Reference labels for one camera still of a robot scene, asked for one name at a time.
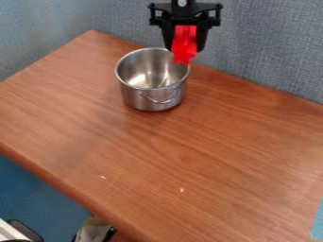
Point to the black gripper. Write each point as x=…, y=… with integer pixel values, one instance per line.
x=185, y=13

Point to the red star-profile block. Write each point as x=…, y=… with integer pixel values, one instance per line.
x=185, y=44

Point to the metal pot with handle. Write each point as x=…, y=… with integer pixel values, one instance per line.
x=153, y=80

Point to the black and white object corner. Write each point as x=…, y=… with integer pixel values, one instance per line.
x=15, y=231

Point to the grey bracket under table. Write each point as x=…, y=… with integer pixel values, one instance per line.
x=94, y=231

